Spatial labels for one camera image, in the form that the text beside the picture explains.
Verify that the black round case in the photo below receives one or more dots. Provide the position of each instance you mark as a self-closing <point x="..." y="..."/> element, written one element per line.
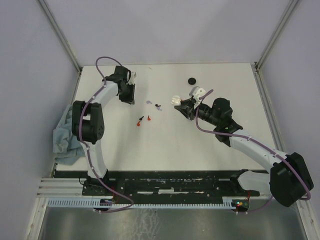
<point x="192" y="81"/>

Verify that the white earbud charging case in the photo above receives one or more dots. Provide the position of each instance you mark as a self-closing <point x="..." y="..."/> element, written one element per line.
<point x="176" y="100"/>

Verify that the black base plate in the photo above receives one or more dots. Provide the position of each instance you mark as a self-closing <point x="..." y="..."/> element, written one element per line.
<point x="170" y="187"/>

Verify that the right aluminium frame post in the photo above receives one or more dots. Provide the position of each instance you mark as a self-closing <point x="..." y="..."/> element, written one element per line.
<point x="276" y="34"/>

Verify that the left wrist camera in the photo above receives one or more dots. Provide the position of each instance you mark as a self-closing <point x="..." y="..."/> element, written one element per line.
<point x="132" y="78"/>

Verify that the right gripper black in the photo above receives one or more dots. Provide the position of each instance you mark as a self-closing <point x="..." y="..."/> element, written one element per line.
<point x="187" y="107"/>

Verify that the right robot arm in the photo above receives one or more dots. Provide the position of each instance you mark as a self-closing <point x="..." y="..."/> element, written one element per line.
<point x="286" y="179"/>

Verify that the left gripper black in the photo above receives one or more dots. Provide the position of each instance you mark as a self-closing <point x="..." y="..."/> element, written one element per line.
<point x="130" y="99"/>

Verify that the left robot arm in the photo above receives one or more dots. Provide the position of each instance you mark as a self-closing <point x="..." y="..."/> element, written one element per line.
<point x="87" y="122"/>

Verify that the aluminium frame post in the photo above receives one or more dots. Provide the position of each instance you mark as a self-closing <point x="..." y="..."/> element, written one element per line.
<point x="276" y="34"/>
<point x="59" y="34"/>

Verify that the blue cloth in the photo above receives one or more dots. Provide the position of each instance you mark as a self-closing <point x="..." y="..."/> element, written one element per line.
<point x="66" y="147"/>

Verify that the light blue cable duct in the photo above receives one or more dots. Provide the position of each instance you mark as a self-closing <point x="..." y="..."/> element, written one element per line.
<point x="89" y="202"/>

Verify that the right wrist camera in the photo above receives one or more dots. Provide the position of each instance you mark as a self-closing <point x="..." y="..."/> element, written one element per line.
<point x="197" y="92"/>

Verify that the left aluminium frame post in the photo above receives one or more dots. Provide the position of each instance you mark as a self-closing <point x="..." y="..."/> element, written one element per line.
<point x="59" y="34"/>

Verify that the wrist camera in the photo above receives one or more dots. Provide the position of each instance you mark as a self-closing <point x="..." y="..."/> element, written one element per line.
<point x="132" y="78"/>
<point x="197" y="92"/>

